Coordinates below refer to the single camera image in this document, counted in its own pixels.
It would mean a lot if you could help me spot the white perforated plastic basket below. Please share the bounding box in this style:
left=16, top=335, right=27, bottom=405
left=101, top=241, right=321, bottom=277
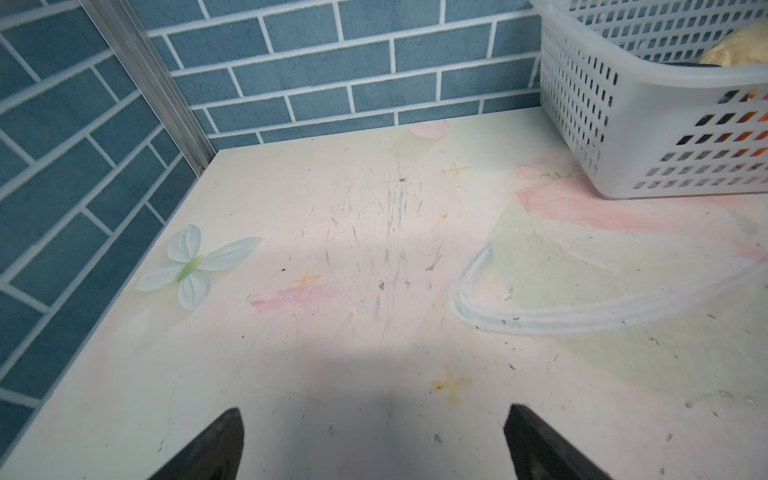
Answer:
left=533, top=1, right=767, bottom=199

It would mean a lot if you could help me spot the cream white bun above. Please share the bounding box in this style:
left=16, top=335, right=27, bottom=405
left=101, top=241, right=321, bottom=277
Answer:
left=698, top=22, right=768, bottom=67

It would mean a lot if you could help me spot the aluminium corner post left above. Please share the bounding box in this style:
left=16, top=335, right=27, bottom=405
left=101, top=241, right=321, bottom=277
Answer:
left=80, top=0, right=216, bottom=176

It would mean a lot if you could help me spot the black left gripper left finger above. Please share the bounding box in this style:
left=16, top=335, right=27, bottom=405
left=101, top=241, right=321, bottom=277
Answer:
left=150, top=407, right=244, bottom=480

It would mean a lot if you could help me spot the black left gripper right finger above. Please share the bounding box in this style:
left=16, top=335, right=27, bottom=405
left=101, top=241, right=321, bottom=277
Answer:
left=503, top=404, right=611, bottom=480

